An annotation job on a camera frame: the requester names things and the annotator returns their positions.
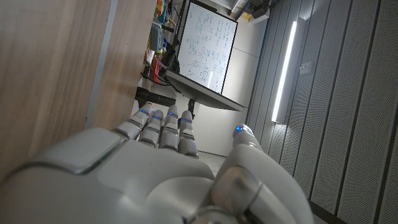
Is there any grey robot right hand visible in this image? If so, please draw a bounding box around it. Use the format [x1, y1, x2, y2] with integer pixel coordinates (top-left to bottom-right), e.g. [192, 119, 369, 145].
[0, 103, 315, 224]

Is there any whiteboard with writing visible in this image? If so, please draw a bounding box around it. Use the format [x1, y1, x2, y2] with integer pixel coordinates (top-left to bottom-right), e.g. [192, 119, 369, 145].
[176, 0, 239, 95]

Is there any long ceiling light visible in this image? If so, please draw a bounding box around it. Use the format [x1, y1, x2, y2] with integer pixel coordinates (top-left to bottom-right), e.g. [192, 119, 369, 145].
[271, 20, 298, 123]

